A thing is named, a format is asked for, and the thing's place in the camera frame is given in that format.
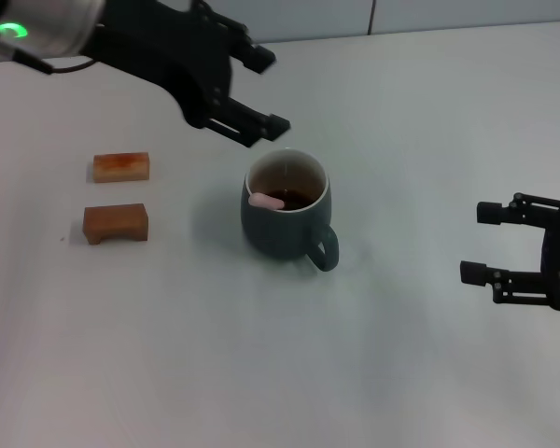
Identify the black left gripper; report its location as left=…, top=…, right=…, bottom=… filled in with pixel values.
left=91, top=0, right=292, bottom=149

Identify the pink handled metal spoon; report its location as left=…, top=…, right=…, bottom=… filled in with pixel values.
left=248, top=192, right=285, bottom=211

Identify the grey ceramic cup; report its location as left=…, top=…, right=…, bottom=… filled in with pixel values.
left=240, top=147, right=342, bottom=273

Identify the dark coffee liquid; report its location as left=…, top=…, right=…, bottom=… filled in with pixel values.
left=260, top=189, right=317, bottom=212

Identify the light stained wooden block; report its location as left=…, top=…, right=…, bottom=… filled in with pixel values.
left=91, top=150, right=151, bottom=184

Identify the dark notched wooden block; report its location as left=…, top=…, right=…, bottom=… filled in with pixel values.
left=82, top=202, right=149, bottom=245

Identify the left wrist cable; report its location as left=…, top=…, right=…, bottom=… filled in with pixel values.
left=0, top=39, right=99, bottom=76

